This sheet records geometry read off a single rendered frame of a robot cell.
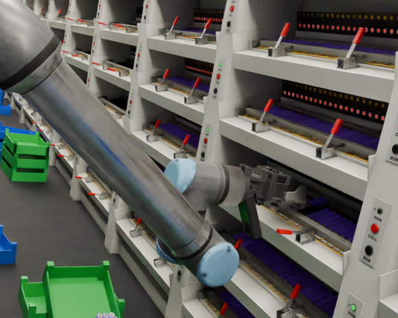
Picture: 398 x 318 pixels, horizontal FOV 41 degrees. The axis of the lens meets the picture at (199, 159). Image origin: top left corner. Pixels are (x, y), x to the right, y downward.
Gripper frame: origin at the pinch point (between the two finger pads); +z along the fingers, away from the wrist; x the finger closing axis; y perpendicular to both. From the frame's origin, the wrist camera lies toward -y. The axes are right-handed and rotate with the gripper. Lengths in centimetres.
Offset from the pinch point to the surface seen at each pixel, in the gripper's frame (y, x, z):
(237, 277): -25.0, 10.7, -5.3
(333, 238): -2.3, -16.6, -3.6
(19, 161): -50, 203, -34
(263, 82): 25.9, 34.3, 1.6
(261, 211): -5.4, 7.9, -5.6
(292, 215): -2.7, -1.5, -3.6
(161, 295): -55, 57, -2
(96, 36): 27, 177, -13
